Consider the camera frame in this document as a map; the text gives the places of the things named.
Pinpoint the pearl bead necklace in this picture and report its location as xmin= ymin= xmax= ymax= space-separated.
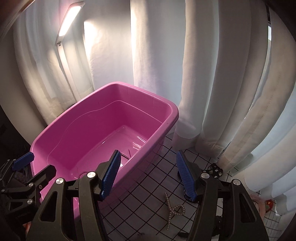
xmin=164 ymin=192 xmax=186 ymax=231

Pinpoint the pink fuzzy strawberry headband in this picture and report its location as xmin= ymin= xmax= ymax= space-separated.
xmin=250 ymin=194 xmax=274 ymax=219

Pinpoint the white black grid bedsheet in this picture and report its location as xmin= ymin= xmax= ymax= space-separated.
xmin=99 ymin=134 xmax=287 ymax=241

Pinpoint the pink plastic tub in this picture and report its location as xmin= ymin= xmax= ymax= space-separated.
xmin=31 ymin=82 xmax=179 ymax=209

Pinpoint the white curtain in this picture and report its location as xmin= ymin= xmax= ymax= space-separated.
xmin=14 ymin=1 xmax=295 ymax=214

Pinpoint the thin black hair tie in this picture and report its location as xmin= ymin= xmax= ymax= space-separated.
xmin=119 ymin=149 xmax=134 ymax=166

